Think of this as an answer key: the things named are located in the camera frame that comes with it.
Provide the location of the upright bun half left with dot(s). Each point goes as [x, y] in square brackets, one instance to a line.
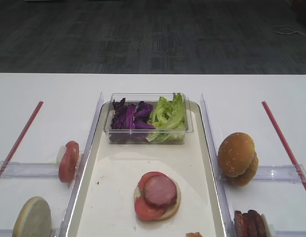
[34, 219]

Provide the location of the sesame bun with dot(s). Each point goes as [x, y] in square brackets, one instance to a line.
[235, 154]
[247, 176]

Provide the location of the green lettuce leaves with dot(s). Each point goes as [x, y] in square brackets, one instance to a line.
[168, 115]

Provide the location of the clear cross rail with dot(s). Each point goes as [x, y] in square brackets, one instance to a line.
[30, 170]
[290, 233]
[285, 173]

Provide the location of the sesame bun top front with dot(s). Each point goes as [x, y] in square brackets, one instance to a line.
[235, 154]

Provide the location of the meat patty front slice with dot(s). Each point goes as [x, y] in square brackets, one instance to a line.
[240, 224]

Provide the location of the right long clear rail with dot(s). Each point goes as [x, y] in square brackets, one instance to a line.
[227, 222]

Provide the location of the cream metal tray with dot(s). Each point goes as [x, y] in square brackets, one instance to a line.
[105, 208]

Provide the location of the right red strip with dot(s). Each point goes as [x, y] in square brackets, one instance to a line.
[285, 144]

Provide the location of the bottom bun on tray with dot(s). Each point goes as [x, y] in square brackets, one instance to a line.
[176, 207]

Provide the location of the right upper clear cross rail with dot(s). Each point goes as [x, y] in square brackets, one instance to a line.
[285, 173]

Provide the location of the sesame bun rear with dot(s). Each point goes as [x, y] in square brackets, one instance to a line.
[247, 176]

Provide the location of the round ham slice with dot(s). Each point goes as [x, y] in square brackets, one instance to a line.
[160, 191]

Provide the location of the right lower clear cross rail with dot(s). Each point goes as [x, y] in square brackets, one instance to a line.
[290, 233]

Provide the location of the left upper clear cross rail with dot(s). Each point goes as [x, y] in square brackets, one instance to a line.
[30, 170]

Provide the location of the purple cabbage pieces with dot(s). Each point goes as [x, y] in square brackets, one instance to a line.
[130, 117]

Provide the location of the left red strip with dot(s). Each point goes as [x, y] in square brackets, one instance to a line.
[20, 138]

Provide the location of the upright tomato slice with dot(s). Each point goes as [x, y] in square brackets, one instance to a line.
[68, 162]

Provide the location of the clear plastic salad container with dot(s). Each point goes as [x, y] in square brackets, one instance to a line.
[151, 98]

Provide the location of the red strip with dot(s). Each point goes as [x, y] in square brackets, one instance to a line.
[285, 144]
[20, 138]

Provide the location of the tomato slice on bun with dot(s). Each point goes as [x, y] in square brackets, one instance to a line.
[144, 178]

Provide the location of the sauce smear on tray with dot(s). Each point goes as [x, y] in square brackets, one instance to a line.
[195, 234]

